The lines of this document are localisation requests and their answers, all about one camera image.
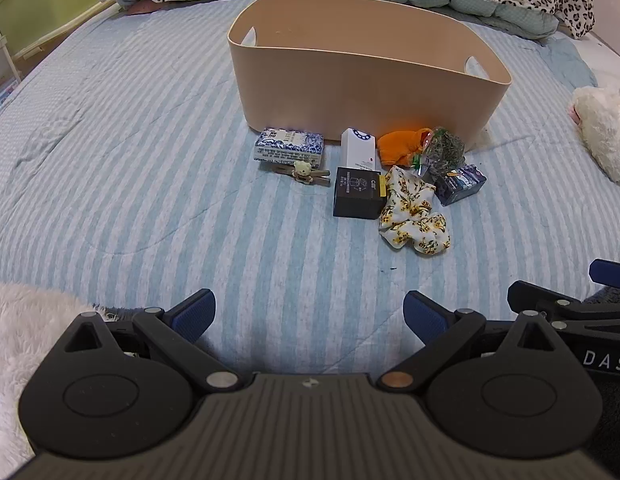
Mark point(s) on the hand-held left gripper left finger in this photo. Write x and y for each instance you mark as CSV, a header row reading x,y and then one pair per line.
x,y
194,314

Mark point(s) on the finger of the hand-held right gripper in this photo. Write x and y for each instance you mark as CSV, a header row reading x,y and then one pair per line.
x,y
610,271
537,296

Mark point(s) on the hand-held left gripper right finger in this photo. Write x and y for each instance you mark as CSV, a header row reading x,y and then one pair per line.
x,y
424,316

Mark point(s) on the yellow floral scrunchie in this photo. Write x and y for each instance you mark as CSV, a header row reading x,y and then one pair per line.
x,y
412,210

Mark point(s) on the blue striped bed sheet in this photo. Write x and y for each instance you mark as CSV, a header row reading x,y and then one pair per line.
x,y
140,200

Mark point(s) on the dark blue small packet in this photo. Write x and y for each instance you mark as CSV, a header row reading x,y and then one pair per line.
x,y
460,186

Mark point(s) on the black box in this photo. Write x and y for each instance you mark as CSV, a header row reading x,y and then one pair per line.
x,y
359,194

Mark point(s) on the white plush toy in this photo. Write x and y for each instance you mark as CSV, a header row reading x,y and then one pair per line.
x,y
602,127

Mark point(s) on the clear bag of green herbs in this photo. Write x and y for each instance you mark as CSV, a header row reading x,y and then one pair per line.
x,y
442,152

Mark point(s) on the orange cloth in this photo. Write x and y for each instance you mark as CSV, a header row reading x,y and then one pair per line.
x,y
397,147

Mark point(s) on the white fluffy rug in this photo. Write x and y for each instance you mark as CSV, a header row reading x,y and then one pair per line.
x,y
25,340

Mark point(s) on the bear hair clip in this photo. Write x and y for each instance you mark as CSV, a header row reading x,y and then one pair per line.
x,y
304,172

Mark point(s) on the blue white patterned box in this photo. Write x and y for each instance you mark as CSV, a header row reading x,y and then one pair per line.
x,y
290,146

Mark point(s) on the beige storage basket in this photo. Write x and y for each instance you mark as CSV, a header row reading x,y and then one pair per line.
x,y
360,70

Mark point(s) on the white shelf rack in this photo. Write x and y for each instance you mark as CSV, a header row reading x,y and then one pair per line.
x,y
0,67

